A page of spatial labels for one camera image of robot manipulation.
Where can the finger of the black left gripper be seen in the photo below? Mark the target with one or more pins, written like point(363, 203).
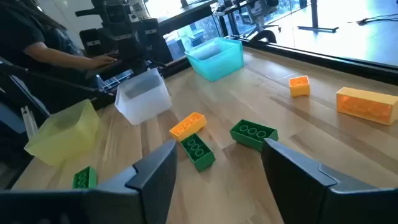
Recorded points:
point(93, 46)
point(149, 39)

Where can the green toy building block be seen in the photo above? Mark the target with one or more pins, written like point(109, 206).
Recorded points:
point(199, 154)
point(84, 179)
point(252, 133)

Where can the black floor stand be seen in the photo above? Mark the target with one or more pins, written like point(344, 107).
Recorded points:
point(314, 12)

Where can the dark background table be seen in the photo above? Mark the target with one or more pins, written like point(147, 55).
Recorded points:
point(183, 17)

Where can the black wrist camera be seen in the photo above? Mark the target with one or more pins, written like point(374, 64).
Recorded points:
point(115, 14)

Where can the white metal bracket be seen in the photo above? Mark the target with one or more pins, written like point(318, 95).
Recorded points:
point(29, 123)

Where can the black curved bracket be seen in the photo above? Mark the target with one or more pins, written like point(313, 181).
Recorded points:
point(264, 33)

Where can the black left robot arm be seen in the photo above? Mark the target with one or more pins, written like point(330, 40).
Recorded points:
point(164, 53)

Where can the person's forearm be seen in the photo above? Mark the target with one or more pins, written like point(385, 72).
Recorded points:
point(56, 57)

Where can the small orange-yellow building block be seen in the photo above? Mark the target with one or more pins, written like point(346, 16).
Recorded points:
point(299, 87)

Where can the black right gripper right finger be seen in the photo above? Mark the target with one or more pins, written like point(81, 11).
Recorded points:
point(298, 186)

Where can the orange-yellow toy building block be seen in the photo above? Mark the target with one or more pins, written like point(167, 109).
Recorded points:
point(363, 107)
point(188, 126)

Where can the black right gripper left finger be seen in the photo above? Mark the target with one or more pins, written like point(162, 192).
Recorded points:
point(143, 186)

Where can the person's hand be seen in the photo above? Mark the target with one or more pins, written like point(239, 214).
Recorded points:
point(104, 60)

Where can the teal plastic cup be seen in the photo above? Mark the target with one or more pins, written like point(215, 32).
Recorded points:
point(214, 62)

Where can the yellow translucent plastic bin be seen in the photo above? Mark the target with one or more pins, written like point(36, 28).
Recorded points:
point(62, 137)

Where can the white translucent plastic bin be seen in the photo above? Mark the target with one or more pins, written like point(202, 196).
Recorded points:
point(143, 99)

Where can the person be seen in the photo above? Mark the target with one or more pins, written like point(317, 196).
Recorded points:
point(18, 31)

